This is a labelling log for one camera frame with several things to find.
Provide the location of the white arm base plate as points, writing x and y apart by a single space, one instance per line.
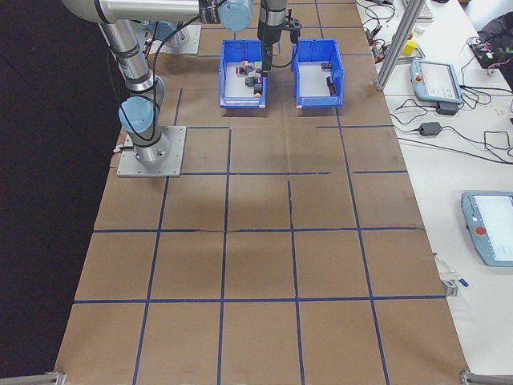
176 160
194 42

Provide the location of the yellow push button blue contact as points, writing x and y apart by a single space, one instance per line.
258 91

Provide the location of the white block selector switch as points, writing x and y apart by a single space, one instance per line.
252 72

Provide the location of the aluminium profile bar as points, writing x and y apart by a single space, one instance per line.
485 379
36 379

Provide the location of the yellow cube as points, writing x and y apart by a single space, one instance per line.
409 48

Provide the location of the dark red capacitor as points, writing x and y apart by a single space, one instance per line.
332 90

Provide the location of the grey teach pendant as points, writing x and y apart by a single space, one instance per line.
489 236
437 82

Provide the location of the aluminium profile post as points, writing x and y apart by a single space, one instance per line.
394 48

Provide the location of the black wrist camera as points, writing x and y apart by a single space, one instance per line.
294 29

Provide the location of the blue bin with capacitors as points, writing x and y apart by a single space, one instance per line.
320 102

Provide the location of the blue bin with buttons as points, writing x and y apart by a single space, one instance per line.
240 104

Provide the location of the orange contact blue push button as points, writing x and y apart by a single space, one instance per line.
244 65

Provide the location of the black power adapter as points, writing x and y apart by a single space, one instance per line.
430 128
447 109

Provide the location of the white keyboard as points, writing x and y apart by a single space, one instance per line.
426 10

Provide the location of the black frame cover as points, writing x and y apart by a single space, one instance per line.
40 180

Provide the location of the green white contact push button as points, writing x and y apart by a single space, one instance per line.
255 64

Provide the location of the black bag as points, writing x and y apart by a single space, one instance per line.
499 28

